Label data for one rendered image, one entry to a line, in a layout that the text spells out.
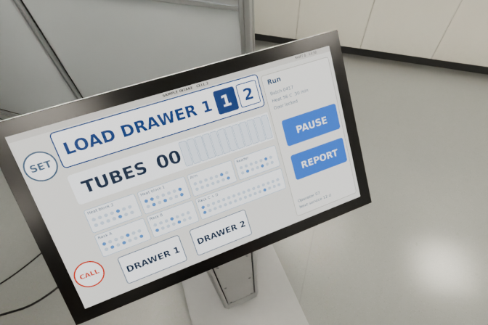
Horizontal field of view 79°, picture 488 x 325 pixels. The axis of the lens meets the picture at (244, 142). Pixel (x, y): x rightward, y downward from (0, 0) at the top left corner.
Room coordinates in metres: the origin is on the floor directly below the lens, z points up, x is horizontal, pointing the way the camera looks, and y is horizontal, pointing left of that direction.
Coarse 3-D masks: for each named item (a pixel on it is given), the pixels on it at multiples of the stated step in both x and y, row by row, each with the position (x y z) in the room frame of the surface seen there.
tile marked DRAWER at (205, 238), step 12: (228, 216) 0.21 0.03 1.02; (240, 216) 0.21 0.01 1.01; (204, 228) 0.19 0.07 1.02; (216, 228) 0.19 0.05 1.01; (228, 228) 0.19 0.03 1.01; (240, 228) 0.19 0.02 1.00; (192, 240) 0.18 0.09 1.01; (204, 240) 0.18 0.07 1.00; (216, 240) 0.18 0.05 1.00; (228, 240) 0.18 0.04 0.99; (204, 252) 0.16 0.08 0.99
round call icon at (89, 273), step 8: (80, 264) 0.14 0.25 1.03; (88, 264) 0.14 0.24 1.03; (96, 264) 0.14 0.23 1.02; (72, 272) 0.14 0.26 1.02; (80, 272) 0.14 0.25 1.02; (88, 272) 0.14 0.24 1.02; (96, 272) 0.14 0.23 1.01; (104, 272) 0.14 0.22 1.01; (80, 280) 0.13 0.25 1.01; (88, 280) 0.13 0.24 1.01; (96, 280) 0.13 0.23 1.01; (104, 280) 0.13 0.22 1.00; (80, 288) 0.12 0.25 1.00; (88, 288) 0.12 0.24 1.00
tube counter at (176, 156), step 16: (224, 128) 0.30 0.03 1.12; (240, 128) 0.30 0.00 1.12; (256, 128) 0.31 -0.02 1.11; (176, 144) 0.28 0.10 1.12; (192, 144) 0.28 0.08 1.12; (208, 144) 0.28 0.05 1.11; (224, 144) 0.28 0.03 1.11; (240, 144) 0.29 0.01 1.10; (160, 160) 0.26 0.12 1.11; (176, 160) 0.26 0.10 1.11; (192, 160) 0.26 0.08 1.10; (208, 160) 0.26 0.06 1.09; (160, 176) 0.24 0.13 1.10
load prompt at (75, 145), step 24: (192, 96) 0.33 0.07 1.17; (216, 96) 0.33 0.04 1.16; (240, 96) 0.34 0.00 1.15; (96, 120) 0.29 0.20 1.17; (120, 120) 0.29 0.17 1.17; (144, 120) 0.29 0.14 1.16; (168, 120) 0.30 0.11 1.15; (192, 120) 0.30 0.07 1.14; (216, 120) 0.31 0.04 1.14; (72, 144) 0.26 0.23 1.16; (96, 144) 0.26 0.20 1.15; (120, 144) 0.27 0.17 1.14
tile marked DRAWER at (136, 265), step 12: (168, 240) 0.17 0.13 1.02; (180, 240) 0.17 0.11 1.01; (132, 252) 0.16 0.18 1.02; (144, 252) 0.16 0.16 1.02; (156, 252) 0.16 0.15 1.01; (168, 252) 0.16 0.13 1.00; (180, 252) 0.16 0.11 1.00; (120, 264) 0.15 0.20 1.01; (132, 264) 0.15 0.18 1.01; (144, 264) 0.15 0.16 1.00; (156, 264) 0.15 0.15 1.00; (168, 264) 0.15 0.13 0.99; (132, 276) 0.13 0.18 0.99; (144, 276) 0.13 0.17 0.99
